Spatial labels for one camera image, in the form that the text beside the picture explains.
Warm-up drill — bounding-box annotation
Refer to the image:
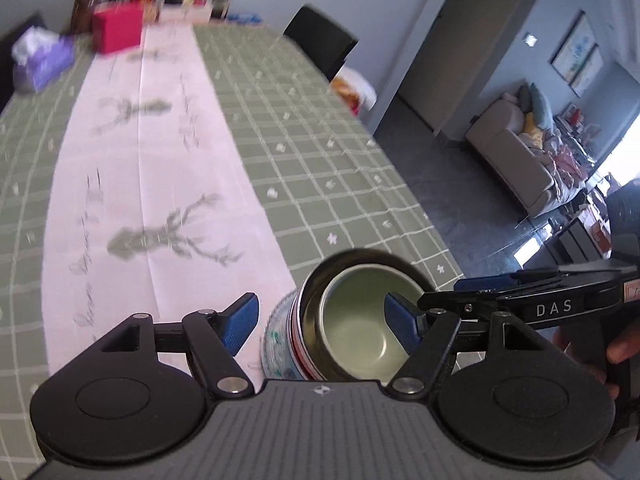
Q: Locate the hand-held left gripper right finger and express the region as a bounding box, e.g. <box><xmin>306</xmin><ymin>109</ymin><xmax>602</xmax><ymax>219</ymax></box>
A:
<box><xmin>384</xmin><ymin>292</ymin><xmax>551</xmax><ymax>397</ymax></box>

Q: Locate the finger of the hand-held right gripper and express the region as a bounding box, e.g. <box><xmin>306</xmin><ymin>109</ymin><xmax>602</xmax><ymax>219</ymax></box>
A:
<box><xmin>452</xmin><ymin>269</ymin><xmax>572</xmax><ymax>294</ymax></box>
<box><xmin>417</xmin><ymin>285</ymin><xmax>532</xmax><ymax>318</ymax></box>

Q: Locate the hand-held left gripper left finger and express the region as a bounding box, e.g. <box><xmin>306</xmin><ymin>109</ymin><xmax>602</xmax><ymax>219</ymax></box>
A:
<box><xmin>92</xmin><ymin>291</ymin><xmax>260</xmax><ymax>399</ymax></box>

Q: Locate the clear glass plate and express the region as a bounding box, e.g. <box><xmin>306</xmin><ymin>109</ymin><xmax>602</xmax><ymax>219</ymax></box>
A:
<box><xmin>259</xmin><ymin>293</ymin><xmax>301</xmax><ymax>382</ymax></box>

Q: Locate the green ceramic bowl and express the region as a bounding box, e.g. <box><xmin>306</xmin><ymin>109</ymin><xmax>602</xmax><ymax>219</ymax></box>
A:
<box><xmin>319</xmin><ymin>266</ymin><xmax>427</xmax><ymax>381</ymax></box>

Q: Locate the orange steel bowl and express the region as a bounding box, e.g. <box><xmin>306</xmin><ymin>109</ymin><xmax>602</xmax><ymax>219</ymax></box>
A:
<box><xmin>294</xmin><ymin>248</ymin><xmax>437</xmax><ymax>382</ymax></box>

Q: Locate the person's right hand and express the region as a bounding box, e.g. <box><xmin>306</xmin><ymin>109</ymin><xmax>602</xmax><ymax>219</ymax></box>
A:
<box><xmin>552</xmin><ymin>327</ymin><xmax>640</xmax><ymax>398</ymax></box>

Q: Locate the beige sofa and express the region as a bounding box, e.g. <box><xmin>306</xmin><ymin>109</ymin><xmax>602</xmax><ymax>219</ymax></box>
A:
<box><xmin>465</xmin><ymin>82</ymin><xmax>602</xmax><ymax>219</ymax></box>

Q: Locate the pile of clothes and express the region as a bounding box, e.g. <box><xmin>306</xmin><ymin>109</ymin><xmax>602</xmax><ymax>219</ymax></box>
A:
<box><xmin>530</xmin><ymin>130</ymin><xmax>602</xmax><ymax>202</ymax></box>

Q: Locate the white table runner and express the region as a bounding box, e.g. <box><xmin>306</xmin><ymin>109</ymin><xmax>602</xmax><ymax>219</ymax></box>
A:
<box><xmin>42</xmin><ymin>22</ymin><xmax>302</xmax><ymax>377</ymax></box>

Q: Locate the green checked tablecloth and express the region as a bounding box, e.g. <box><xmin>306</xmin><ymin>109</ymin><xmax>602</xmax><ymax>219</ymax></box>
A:
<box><xmin>0</xmin><ymin>22</ymin><xmax>467</xmax><ymax>412</ymax></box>

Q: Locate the teal cushion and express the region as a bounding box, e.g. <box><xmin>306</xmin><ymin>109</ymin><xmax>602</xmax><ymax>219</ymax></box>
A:
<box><xmin>517</xmin><ymin>82</ymin><xmax>556</xmax><ymax>134</ymax></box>

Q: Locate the framed picture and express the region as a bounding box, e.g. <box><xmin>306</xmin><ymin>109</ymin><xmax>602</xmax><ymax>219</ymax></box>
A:
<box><xmin>550</xmin><ymin>10</ymin><xmax>600</xmax><ymax>81</ymax></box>
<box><xmin>570</xmin><ymin>42</ymin><xmax>607</xmax><ymax>99</ymax></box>

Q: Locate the black chair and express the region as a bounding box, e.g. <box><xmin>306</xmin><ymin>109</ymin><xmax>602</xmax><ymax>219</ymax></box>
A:
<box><xmin>283</xmin><ymin>5</ymin><xmax>360</xmax><ymax>81</ymax></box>
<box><xmin>0</xmin><ymin>12</ymin><xmax>47</xmax><ymax>111</ymax></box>

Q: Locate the white box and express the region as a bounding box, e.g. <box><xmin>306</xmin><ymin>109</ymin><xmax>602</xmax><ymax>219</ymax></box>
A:
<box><xmin>160</xmin><ymin>2</ymin><xmax>214</xmax><ymax>24</ymax></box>

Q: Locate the pink box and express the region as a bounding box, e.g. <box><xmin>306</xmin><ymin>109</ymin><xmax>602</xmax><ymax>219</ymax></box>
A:
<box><xmin>91</xmin><ymin>1</ymin><xmax>144</xmax><ymax>55</ymax></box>

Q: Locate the purple tissue box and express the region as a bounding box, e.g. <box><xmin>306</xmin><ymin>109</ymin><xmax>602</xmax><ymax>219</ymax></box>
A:
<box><xmin>11</xmin><ymin>27</ymin><xmax>76</xmax><ymax>94</ymax></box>

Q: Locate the brown ceramic jar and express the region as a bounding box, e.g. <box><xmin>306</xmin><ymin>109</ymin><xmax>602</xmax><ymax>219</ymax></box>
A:
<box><xmin>70</xmin><ymin>0</ymin><xmax>101</xmax><ymax>36</ymax></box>

